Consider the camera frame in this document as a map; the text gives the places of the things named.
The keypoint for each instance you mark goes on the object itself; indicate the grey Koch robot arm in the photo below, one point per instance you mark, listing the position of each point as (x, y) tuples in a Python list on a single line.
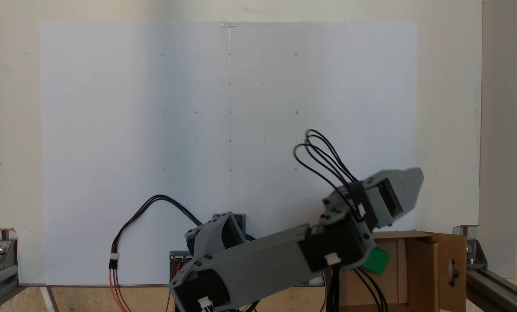
[(258, 264)]

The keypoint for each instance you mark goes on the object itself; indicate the brown cardboard box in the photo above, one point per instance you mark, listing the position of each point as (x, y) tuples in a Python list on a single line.
[(419, 277)]

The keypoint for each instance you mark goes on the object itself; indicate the circuit board with white connectors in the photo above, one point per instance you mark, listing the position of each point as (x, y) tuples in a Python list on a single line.
[(178, 262)]

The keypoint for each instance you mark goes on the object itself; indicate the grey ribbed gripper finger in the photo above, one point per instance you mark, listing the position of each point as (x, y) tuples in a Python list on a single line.
[(408, 186)]

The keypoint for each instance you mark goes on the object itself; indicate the green die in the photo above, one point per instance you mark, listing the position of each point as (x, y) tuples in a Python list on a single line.
[(376, 261)]

